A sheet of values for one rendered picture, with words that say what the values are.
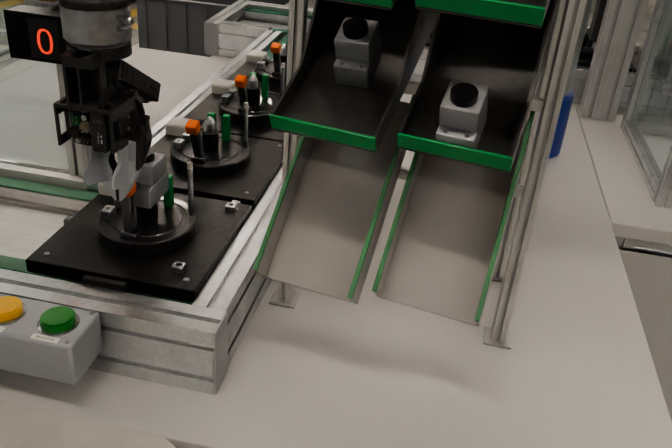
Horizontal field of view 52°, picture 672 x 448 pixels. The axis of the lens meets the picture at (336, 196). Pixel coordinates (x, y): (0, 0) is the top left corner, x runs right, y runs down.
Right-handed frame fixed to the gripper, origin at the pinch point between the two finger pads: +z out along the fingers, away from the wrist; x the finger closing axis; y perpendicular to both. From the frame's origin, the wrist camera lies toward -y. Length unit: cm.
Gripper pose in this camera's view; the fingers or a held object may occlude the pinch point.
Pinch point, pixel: (120, 188)
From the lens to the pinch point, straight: 94.0
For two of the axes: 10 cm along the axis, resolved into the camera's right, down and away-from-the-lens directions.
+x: 9.8, 1.6, -1.4
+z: -0.7, 8.8, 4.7
